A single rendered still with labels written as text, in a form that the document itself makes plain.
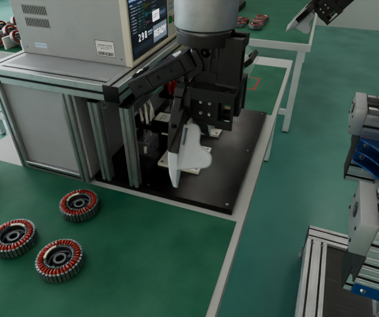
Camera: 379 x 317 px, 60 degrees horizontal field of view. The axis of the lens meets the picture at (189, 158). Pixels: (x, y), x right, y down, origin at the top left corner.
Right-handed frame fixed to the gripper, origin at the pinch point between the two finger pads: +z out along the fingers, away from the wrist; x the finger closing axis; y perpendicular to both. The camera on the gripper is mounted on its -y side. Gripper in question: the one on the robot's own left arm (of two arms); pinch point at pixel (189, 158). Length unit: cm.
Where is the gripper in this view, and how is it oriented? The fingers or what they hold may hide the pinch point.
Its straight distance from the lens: 51.9
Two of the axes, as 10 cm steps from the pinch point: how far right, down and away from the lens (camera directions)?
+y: 9.3, 2.2, -2.9
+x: 3.7, -5.5, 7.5
